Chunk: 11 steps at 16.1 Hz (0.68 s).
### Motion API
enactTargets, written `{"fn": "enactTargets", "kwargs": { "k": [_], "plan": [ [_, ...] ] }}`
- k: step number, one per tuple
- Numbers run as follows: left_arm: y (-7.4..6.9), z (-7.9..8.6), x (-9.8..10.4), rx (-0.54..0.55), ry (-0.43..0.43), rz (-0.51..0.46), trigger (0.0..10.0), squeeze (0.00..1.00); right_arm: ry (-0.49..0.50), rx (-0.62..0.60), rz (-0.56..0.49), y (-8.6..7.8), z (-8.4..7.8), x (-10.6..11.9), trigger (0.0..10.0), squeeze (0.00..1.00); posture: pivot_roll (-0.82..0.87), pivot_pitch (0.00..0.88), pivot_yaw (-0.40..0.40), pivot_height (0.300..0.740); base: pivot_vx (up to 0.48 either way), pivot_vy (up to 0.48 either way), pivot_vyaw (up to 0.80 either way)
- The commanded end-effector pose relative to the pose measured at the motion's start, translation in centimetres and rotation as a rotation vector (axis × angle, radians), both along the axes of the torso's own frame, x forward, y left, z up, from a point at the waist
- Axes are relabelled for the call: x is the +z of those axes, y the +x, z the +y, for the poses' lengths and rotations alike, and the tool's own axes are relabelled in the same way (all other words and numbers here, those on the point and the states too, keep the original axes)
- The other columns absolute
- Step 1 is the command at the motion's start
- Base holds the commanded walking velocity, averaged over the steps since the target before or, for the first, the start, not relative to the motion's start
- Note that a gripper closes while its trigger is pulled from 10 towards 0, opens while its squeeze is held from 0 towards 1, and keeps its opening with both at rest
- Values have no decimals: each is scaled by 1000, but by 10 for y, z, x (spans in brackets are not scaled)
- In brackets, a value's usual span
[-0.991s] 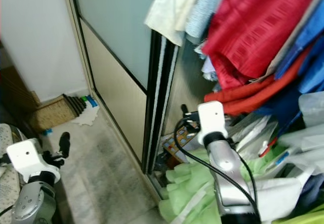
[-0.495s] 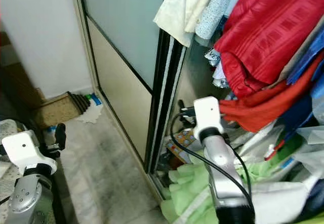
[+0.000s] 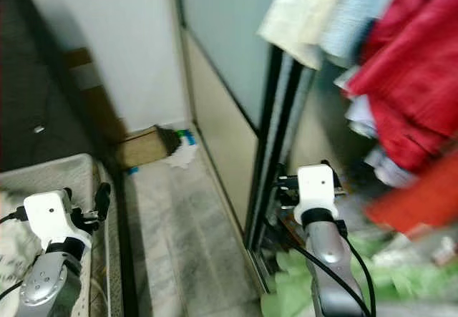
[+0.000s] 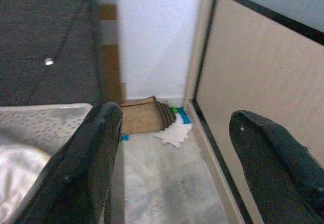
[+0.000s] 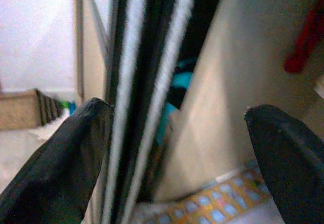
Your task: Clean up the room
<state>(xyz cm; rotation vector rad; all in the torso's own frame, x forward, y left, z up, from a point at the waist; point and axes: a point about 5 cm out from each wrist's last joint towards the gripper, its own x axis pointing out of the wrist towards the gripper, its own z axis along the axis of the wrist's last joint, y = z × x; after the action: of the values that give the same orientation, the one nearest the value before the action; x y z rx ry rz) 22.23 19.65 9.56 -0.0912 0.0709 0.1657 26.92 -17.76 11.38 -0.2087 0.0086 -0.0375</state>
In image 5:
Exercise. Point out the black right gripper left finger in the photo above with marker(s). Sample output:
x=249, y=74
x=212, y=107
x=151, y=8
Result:
x=55, y=163

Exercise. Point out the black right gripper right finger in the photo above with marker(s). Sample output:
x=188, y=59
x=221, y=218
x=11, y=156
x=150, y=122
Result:
x=291, y=168

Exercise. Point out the small green blue toy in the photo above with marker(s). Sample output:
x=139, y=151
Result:
x=69, y=107

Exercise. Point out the orange blue patterned mat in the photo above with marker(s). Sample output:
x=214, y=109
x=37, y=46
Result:
x=217, y=203

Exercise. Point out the small white object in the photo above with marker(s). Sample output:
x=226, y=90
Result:
x=320, y=86

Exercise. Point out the beige wardrobe door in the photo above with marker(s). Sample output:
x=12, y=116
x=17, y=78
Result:
x=240, y=69

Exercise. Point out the red hanging cloth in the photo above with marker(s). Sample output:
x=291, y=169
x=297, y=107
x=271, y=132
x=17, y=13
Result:
x=303, y=42

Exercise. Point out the teal cloth bundle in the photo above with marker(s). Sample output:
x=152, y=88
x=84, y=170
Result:
x=181, y=80

